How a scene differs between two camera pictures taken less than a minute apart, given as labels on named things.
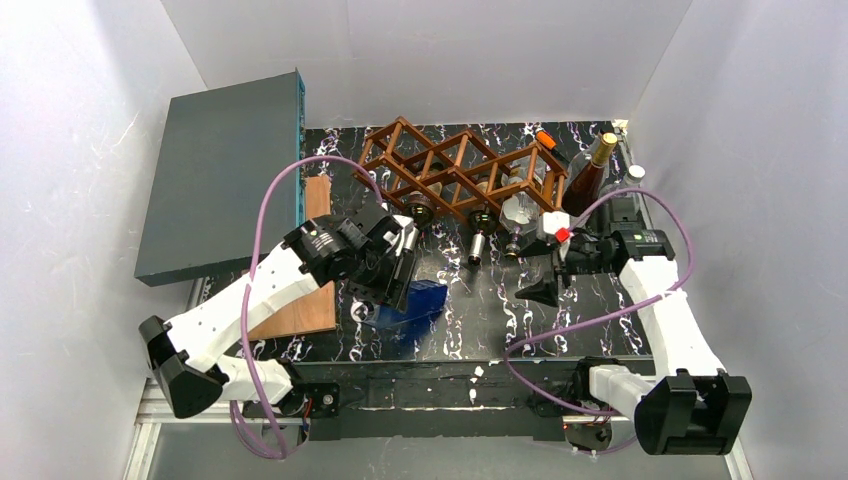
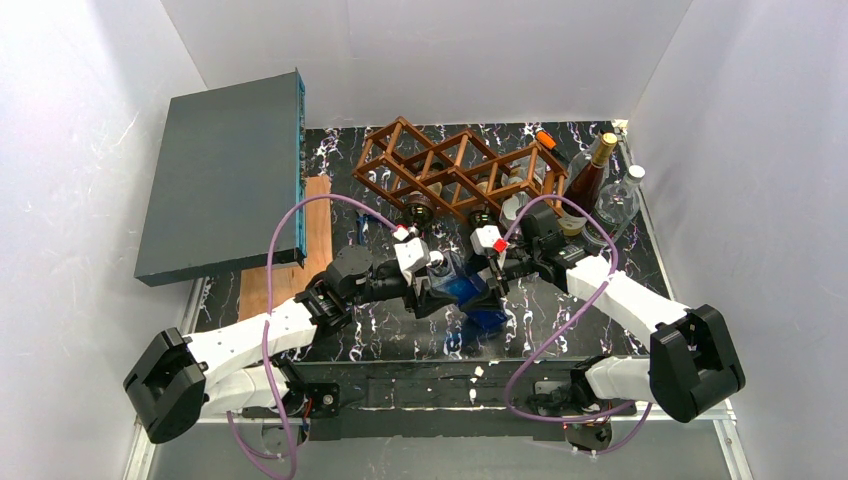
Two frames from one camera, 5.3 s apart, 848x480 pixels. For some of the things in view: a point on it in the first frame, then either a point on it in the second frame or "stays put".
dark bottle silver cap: x=420 y=208 stays put
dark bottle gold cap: x=582 y=189 stays put
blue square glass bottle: x=423 y=298 -> x=444 y=274
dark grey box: x=217 y=152 stays put
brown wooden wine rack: x=463 y=168 stays put
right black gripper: x=565 y=263 -> x=497 y=277
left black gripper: x=395 y=279 -> x=419 y=295
